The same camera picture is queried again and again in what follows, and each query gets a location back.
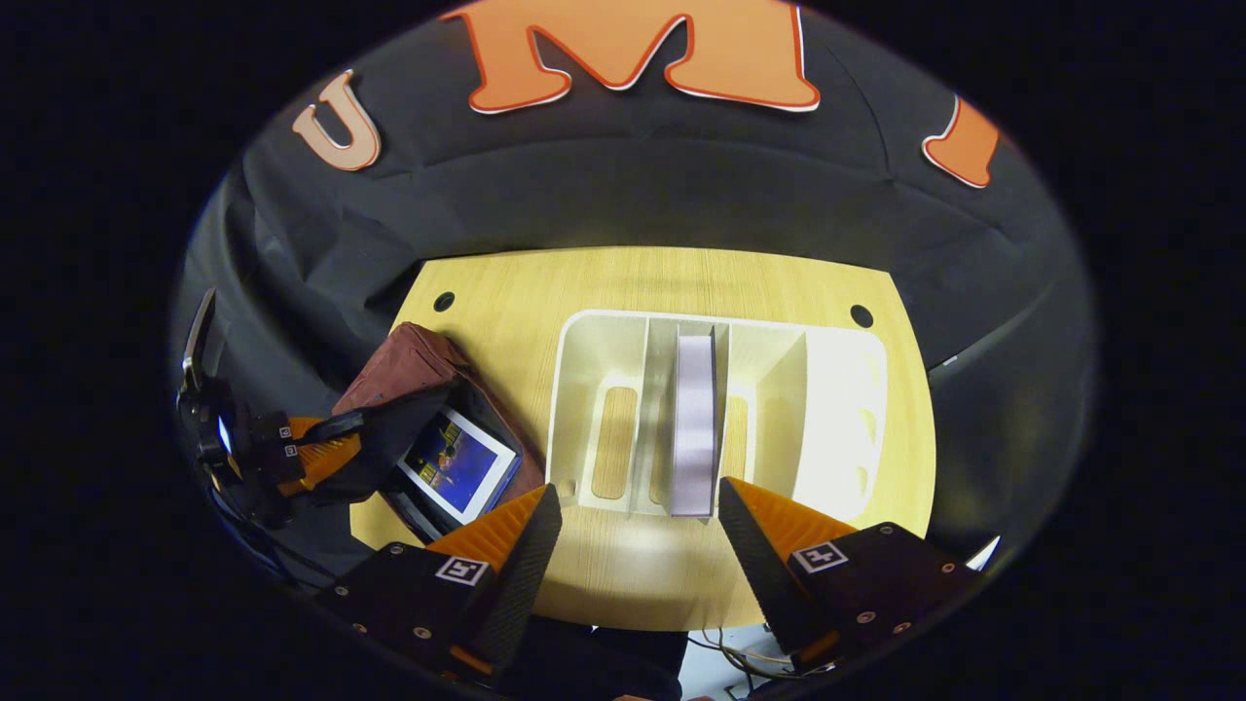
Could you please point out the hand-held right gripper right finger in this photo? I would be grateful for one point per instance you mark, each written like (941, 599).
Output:
(759, 565)

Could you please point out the blue cover book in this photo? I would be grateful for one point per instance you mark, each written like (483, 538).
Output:
(458, 462)

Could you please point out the white bookshelf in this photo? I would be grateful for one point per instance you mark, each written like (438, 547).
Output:
(847, 409)

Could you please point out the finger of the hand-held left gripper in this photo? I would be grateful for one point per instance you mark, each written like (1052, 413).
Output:
(321, 462)
(277, 426)

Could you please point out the black backdrop cloth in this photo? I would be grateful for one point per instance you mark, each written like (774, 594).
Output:
(633, 185)

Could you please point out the grey portrait cover book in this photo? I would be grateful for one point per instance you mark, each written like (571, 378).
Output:
(693, 419)

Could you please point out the white device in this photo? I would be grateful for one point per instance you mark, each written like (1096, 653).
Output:
(983, 553)

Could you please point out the maroon schoolbag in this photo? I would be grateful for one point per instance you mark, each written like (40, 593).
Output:
(409, 365)

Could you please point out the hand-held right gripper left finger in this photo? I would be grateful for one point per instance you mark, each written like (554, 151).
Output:
(521, 565)

